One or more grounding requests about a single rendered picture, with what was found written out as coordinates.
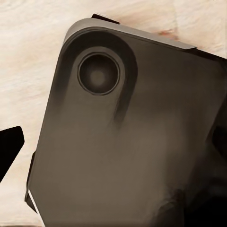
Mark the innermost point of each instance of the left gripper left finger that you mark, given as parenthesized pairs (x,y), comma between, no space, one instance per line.
(11,142)

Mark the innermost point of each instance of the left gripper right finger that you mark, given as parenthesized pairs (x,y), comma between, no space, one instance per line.
(219,140)

